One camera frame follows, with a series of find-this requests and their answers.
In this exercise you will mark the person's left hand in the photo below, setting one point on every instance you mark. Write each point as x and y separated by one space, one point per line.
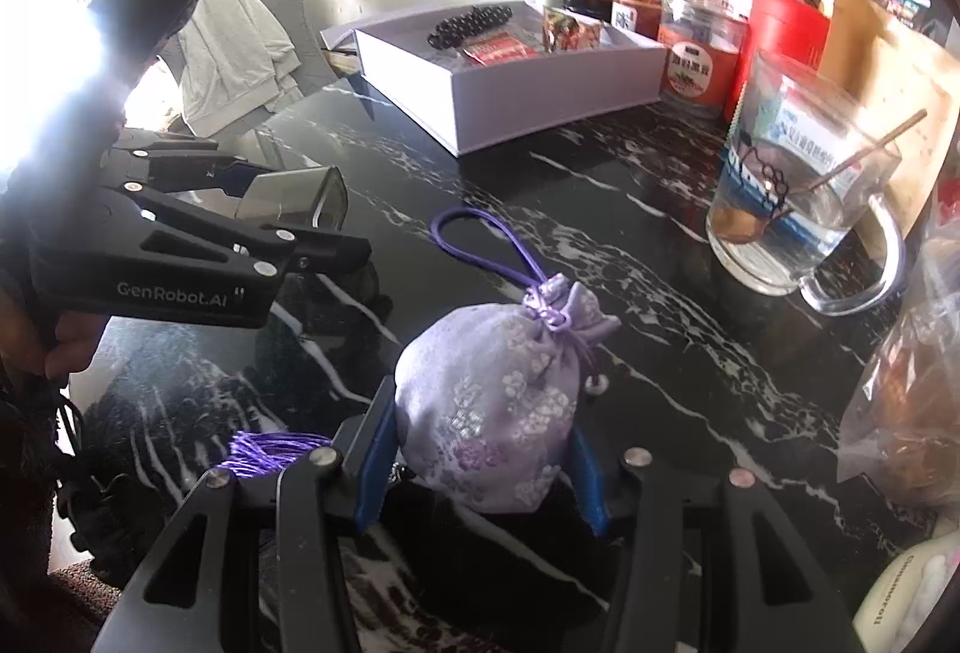
67 342

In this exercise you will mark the white blue medicine box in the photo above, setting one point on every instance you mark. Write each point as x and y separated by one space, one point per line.
810 132

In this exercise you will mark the wide clear jar red label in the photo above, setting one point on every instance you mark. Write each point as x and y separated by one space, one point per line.
701 68

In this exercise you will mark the clear plastic bag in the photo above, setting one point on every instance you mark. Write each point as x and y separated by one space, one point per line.
911 398

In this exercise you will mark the glass mug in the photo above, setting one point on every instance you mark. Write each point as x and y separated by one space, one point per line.
787 263

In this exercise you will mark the red canister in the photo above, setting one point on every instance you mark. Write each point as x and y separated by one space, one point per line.
780 38

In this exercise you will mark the black hair scrunchie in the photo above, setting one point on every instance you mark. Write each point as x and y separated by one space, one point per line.
469 27

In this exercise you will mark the metal spoon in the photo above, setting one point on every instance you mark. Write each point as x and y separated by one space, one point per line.
847 162

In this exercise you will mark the orange-filled clear jar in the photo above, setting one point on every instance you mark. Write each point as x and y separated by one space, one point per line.
637 5

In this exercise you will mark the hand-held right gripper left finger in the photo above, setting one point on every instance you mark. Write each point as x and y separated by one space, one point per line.
375 473

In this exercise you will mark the small red packet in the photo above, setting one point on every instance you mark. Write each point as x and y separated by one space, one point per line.
499 52

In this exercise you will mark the grey charger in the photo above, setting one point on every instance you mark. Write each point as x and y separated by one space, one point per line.
296 197

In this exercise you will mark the pale green garment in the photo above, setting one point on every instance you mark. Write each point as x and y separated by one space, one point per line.
232 53

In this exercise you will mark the pale lavender gift box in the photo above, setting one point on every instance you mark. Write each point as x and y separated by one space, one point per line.
525 98

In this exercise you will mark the gold red snack packet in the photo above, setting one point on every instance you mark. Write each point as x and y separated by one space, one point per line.
574 31

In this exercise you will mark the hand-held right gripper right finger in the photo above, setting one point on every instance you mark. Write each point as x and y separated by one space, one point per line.
592 495

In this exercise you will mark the black jar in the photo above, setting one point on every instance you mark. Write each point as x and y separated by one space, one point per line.
586 5

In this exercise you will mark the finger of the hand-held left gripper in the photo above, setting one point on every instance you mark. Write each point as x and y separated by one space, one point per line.
187 167
322 252

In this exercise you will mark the purple floral sachet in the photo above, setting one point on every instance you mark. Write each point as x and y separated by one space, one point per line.
487 398

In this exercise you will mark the grey chair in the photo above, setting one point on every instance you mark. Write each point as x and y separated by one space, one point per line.
300 8

